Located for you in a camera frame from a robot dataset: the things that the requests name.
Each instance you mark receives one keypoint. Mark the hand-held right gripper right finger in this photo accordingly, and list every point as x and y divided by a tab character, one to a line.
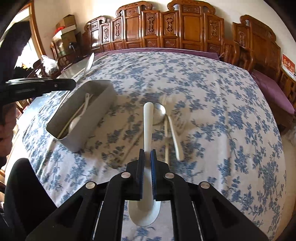
153	171

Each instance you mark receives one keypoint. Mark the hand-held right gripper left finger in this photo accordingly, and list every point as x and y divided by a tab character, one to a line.
140	171

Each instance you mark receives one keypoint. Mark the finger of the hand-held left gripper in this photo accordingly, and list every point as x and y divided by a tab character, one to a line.
57	83

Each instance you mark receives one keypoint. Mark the beige chopstick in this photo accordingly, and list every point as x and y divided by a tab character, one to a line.
165	129
67	127

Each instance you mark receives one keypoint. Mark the white soup spoon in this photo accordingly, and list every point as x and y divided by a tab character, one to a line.
148	125

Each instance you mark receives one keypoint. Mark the grey metal box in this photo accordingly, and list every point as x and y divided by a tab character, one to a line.
92	120

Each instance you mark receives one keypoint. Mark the person's left hand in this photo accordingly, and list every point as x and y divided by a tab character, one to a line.
10	120

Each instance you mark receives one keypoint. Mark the white plastic bag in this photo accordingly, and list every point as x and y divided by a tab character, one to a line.
49	62

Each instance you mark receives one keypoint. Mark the carved wooden chair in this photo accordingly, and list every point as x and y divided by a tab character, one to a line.
38	68
55	52

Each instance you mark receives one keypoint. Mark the black desk lamp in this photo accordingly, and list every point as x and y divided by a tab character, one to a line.
72	47

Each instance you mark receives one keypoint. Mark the white flat box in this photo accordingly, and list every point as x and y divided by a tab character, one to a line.
64	32

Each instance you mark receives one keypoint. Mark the red flowers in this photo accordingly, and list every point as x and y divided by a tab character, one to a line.
60	28

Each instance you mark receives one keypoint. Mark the brown cardboard box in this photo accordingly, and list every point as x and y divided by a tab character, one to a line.
66	21

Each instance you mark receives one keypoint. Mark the blue floral tablecloth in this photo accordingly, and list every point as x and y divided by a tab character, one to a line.
208	111

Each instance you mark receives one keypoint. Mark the person's dark clothing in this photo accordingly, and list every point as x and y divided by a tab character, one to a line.
25	197

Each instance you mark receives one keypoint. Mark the long purple sofa cushion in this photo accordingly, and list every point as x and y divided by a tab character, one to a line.
161	51

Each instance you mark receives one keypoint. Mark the carved wooden sofa bench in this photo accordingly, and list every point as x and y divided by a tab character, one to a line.
161	25

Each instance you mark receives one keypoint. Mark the purple armchair cushion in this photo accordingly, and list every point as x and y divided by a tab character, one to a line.
270	90

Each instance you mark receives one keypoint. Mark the carved wooden armchair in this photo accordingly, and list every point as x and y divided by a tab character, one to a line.
261	51

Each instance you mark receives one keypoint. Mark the red card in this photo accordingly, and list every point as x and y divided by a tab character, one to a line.
288	63

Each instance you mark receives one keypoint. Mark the wooden door frame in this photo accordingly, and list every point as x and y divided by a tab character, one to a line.
37	30

